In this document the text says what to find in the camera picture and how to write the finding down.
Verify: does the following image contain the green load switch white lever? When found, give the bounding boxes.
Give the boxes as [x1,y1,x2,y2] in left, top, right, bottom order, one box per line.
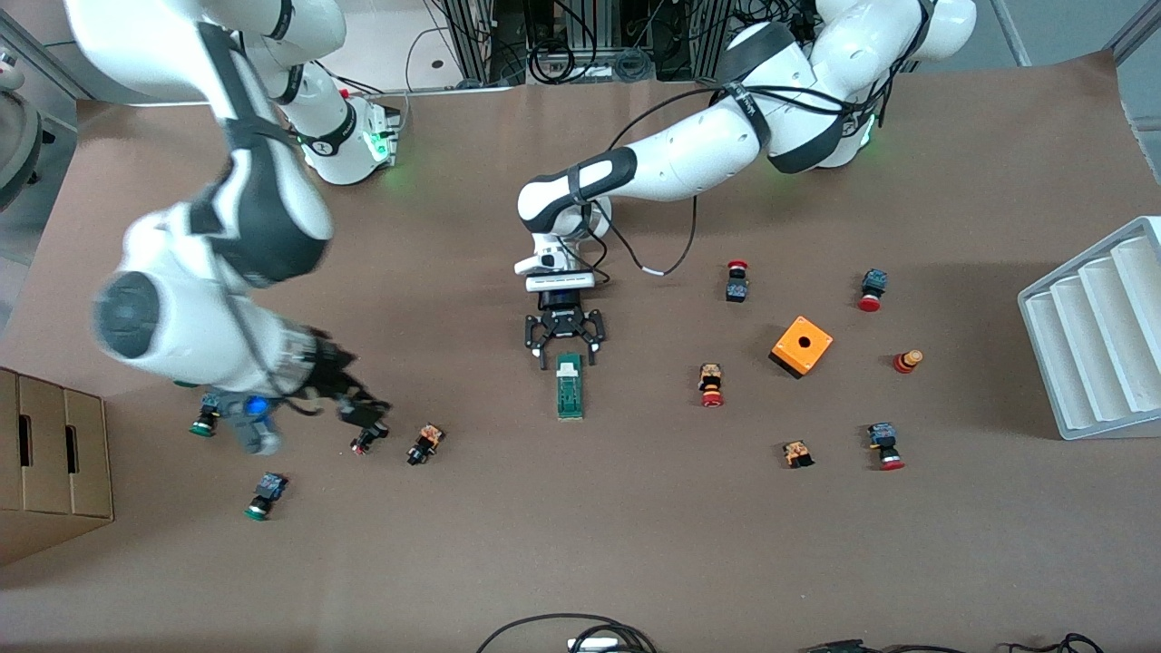
[556,352,584,421]

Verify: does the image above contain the black selector orange contact block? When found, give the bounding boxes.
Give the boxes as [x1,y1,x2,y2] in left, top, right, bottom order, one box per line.
[406,423,445,467]

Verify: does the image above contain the brown paper table cover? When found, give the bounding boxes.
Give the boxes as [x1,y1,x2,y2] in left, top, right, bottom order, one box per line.
[0,50,1161,653]

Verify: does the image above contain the brown cardboard box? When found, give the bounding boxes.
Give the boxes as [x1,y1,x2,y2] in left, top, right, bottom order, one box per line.
[0,366,116,568]

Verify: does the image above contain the aluminium equipment rack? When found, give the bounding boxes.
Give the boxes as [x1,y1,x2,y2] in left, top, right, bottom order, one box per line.
[435,0,817,87]

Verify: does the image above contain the white board with hole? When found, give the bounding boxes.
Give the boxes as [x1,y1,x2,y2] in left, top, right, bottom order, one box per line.
[272,0,518,108]

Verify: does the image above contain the grey round stand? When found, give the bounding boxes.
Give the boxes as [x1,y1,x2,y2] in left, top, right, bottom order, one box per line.
[0,45,55,211]

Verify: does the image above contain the grey aluminium profile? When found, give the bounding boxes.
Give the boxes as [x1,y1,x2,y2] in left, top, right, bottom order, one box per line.
[0,14,96,101]
[1105,0,1161,64]

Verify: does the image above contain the grey ribbed plastic tray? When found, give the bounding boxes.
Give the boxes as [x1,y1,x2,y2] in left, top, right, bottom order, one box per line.
[1017,216,1161,442]

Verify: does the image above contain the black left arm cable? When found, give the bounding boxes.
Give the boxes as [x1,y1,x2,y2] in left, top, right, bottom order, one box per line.
[585,82,908,278]

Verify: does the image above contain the orange button enclosure box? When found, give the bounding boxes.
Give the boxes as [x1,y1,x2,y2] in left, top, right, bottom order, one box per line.
[769,315,834,380]

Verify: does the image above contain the coiled black cable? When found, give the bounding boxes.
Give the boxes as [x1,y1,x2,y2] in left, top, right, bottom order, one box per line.
[529,36,579,85]

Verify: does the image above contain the black looped cable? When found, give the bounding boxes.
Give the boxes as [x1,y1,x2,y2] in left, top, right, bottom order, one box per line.
[476,613,659,653]

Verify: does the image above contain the black cable bundle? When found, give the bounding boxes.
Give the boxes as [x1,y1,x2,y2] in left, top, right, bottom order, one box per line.
[726,0,822,33]

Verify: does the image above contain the black cable with connector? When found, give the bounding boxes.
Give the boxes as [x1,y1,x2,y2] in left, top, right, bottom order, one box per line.
[798,638,999,653]

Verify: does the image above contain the thin black cable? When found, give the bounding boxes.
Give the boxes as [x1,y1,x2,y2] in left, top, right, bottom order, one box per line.
[1007,633,1107,653]

